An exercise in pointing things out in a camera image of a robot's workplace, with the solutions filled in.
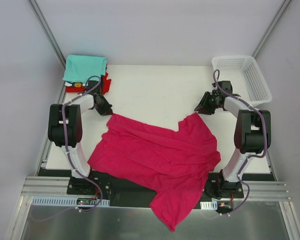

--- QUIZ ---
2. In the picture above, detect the white plastic basket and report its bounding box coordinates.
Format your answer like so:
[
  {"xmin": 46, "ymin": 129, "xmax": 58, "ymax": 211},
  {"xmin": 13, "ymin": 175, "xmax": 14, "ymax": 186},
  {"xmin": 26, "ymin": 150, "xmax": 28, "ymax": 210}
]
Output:
[{"xmin": 211, "ymin": 55, "xmax": 272, "ymax": 107}]

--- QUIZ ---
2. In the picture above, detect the crimson pink t shirt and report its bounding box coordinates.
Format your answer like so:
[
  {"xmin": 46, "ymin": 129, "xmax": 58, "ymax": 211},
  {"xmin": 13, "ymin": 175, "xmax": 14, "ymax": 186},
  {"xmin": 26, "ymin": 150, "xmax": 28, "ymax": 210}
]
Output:
[{"xmin": 88, "ymin": 113, "xmax": 221, "ymax": 231}]

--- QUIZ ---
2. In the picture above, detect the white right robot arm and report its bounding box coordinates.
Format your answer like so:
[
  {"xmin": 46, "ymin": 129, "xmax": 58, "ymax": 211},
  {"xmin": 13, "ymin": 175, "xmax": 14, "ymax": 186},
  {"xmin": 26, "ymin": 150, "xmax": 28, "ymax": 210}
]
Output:
[{"xmin": 194, "ymin": 81, "xmax": 271, "ymax": 200}]

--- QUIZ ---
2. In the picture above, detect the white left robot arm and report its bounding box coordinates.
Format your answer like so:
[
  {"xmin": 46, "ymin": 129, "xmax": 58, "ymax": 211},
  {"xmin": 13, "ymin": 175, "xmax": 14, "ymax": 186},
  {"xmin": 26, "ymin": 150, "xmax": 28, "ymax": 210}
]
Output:
[{"xmin": 47, "ymin": 90, "xmax": 113, "ymax": 195}]

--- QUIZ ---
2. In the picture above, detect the folded dark printed t shirt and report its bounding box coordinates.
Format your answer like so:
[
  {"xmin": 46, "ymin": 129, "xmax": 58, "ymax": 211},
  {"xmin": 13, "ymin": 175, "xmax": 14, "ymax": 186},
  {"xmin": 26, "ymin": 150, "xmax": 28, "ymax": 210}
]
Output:
[{"xmin": 64, "ymin": 80, "xmax": 99, "ymax": 93}]

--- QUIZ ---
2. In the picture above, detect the folded teal t shirt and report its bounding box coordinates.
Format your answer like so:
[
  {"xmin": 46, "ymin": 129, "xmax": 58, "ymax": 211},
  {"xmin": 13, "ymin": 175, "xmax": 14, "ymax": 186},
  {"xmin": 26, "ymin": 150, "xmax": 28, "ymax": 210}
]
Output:
[{"xmin": 63, "ymin": 54, "xmax": 107, "ymax": 87}]

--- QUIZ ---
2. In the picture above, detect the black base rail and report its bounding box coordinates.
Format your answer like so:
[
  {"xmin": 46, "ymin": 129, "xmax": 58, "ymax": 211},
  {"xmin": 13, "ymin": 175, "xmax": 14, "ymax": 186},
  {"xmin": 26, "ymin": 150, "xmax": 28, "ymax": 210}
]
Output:
[{"xmin": 60, "ymin": 170, "xmax": 244, "ymax": 208}]

